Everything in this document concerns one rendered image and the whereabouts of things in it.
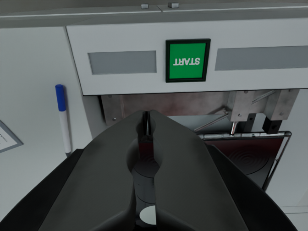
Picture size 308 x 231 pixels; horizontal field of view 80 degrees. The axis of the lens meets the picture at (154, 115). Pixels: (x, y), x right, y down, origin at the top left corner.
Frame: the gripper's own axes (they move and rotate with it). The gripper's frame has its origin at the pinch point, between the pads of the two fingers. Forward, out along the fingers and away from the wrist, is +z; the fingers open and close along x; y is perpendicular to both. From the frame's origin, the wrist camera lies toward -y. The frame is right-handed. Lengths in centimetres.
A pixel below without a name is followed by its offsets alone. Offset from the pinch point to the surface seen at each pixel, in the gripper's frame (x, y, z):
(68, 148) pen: -14.0, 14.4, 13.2
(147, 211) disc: -2, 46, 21
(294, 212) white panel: 49, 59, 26
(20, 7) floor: -72, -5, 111
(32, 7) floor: -66, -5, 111
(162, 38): 1.9, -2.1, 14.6
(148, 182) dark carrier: -1.6, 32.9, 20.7
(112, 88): -5.5, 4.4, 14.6
